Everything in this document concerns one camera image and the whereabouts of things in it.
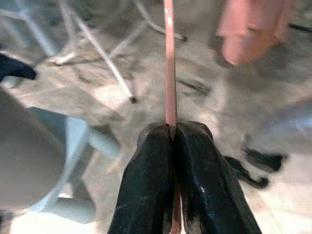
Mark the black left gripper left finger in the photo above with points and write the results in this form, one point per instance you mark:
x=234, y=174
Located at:
x=146, y=182

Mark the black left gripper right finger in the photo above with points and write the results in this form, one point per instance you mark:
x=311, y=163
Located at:
x=207, y=182

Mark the pink garment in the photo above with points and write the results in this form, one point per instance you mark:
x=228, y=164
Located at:
x=243, y=29

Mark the black garment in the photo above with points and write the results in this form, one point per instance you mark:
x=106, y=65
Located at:
x=14, y=68

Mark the grey robot left leg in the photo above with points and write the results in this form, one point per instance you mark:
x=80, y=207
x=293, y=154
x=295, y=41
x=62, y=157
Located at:
x=241, y=170

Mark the grey robot leg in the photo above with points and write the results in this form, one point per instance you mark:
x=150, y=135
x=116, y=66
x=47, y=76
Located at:
x=265, y=159
x=241, y=170

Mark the grey robot right leg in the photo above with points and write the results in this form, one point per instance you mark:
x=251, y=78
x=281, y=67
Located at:
x=265, y=159

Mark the light blue plastic chair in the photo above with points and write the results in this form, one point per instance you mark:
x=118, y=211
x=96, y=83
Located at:
x=75, y=136

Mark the pale plastic folding table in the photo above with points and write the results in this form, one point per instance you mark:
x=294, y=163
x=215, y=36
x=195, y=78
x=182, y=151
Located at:
x=104, y=58

